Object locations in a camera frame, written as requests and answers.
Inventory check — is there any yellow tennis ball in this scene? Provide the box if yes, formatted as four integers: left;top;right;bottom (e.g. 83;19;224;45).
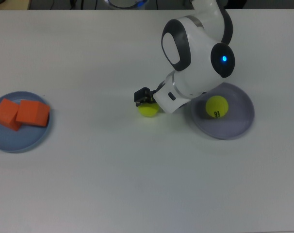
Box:
138;101;160;118
205;95;229;119

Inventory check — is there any blue plate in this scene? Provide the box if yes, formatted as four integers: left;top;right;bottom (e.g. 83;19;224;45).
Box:
0;91;53;154

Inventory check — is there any purple plate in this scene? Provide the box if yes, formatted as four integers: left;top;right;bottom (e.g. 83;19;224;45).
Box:
190;82;255;140

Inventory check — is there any orange cube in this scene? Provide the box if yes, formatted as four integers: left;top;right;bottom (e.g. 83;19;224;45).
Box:
0;98;23;132
15;100;51;128

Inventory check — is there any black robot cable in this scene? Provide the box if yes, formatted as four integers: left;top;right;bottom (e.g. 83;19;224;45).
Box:
151;80;167;95

